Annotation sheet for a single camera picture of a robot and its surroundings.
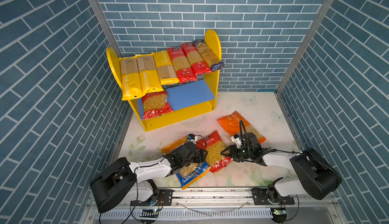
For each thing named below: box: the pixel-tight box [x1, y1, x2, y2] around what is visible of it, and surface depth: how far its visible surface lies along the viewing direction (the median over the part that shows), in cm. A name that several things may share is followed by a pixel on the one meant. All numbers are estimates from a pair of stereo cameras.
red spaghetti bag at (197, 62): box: [181, 42, 213, 76], surface depth 79 cm
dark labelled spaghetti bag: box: [192, 39, 226, 72], surface depth 79 cm
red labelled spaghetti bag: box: [167, 47, 199, 84], surface depth 75 cm
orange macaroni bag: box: [217, 110, 267, 144], surface depth 99 cm
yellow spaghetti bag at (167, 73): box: [151, 50, 180, 86], surface depth 75 cm
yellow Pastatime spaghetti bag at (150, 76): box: [135, 52, 164, 95], surface depth 72 cm
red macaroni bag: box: [141, 90, 174, 121], surface depth 90 cm
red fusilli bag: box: [196, 130, 234, 174], surface depth 86 cm
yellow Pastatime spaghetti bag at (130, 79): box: [119, 56, 145, 101], surface depth 69 cm
